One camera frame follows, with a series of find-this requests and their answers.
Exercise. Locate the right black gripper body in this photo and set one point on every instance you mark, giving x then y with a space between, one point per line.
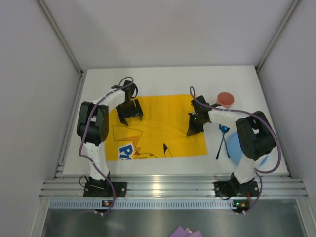
195 123

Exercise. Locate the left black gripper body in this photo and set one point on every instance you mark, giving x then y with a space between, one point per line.
129 111

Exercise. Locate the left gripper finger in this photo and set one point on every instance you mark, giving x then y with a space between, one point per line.
122 118
139 110

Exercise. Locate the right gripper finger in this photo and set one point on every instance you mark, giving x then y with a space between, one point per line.
190 131
198 128

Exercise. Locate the yellow cartoon placemat cloth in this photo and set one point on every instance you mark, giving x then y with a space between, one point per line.
160 133

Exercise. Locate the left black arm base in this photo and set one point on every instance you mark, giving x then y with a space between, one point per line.
102 189

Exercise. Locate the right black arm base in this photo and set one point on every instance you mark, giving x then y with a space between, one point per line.
232 189

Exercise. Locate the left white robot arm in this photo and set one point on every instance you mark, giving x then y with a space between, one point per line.
93 123

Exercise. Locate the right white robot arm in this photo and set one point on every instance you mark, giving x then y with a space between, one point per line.
253 130

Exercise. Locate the red plastic cup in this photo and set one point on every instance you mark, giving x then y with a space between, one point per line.
225 99

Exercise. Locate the blue plastic plate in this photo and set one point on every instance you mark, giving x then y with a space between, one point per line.
234 151

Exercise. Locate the purple cloth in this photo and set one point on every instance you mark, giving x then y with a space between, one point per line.
185 232

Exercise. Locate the aluminium mounting rail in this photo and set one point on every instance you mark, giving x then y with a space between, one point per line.
162 186

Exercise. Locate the slotted grey cable duct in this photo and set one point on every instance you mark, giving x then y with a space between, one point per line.
146 204

